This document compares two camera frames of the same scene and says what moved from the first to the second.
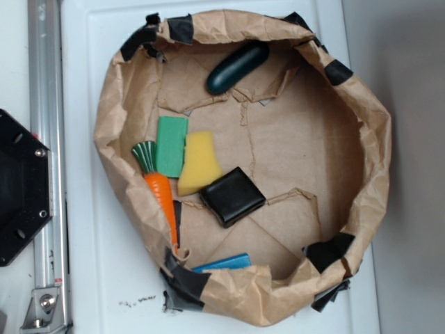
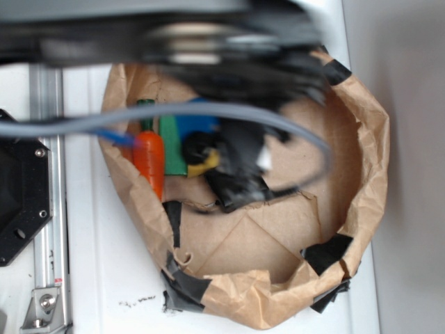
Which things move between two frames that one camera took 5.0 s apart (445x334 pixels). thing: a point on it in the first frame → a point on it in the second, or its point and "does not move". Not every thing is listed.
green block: x=171 y=145 does not move
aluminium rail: x=46 y=126 does not move
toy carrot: x=146 y=154 → x=149 y=154
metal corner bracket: x=45 y=312 does not move
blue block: x=235 y=262 → x=186 y=124
